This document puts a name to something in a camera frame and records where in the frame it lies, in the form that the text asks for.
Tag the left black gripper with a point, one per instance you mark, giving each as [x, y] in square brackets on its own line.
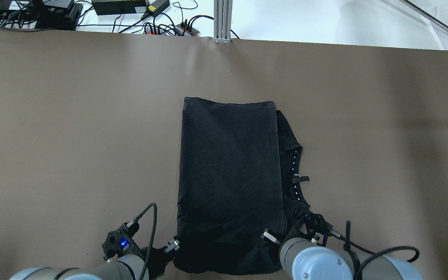
[156, 259]

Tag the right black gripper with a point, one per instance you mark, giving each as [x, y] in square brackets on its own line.
[271, 237]

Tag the black graphic t-shirt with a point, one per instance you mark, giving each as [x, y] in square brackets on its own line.
[239, 175]

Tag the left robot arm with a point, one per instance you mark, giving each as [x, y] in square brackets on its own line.
[128, 267]

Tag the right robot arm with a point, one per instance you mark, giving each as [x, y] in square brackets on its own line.
[304, 258]

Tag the orange power strip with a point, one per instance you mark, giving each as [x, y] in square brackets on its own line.
[170, 30]

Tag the black power adapter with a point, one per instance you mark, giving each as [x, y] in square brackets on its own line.
[115, 7]

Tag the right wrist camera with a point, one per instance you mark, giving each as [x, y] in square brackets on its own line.
[315, 227]

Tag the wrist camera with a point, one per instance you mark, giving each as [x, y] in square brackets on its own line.
[119, 242]
[315, 227]

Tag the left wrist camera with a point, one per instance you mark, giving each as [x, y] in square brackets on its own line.
[119, 242]

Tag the aluminium frame post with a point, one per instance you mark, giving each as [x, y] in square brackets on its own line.
[222, 21]

